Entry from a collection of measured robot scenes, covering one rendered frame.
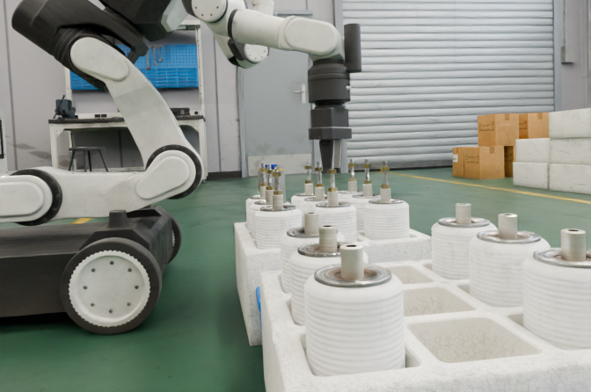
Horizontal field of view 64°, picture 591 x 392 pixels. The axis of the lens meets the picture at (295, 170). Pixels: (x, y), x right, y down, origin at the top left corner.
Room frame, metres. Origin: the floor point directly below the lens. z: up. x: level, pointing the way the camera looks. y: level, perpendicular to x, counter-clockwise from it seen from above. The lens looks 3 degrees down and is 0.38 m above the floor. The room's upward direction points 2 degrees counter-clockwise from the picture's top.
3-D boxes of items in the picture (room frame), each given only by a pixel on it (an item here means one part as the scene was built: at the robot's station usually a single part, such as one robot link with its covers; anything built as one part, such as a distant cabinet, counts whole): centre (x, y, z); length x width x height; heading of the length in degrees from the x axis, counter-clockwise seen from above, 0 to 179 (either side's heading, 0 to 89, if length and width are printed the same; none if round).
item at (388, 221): (1.02, -0.19, 0.16); 0.10 x 0.10 x 0.18
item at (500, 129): (4.53, -1.95, 0.45); 0.30 x 0.24 x 0.30; 10
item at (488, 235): (0.60, -0.27, 0.25); 0.08 x 0.08 x 0.01
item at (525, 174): (3.55, -1.94, 0.09); 0.39 x 0.39 x 0.18; 9
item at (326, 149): (0.97, -0.06, 0.36); 0.03 x 0.02 x 0.06; 57
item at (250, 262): (1.11, -0.06, 0.09); 0.39 x 0.39 x 0.18; 11
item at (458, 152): (4.83, -1.80, 0.15); 0.30 x 0.24 x 0.30; 98
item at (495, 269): (0.60, -0.27, 0.16); 0.10 x 0.10 x 0.18
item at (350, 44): (1.00, -0.09, 0.57); 0.11 x 0.11 x 0.11; 73
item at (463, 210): (0.72, -0.25, 0.26); 0.02 x 0.02 x 0.03
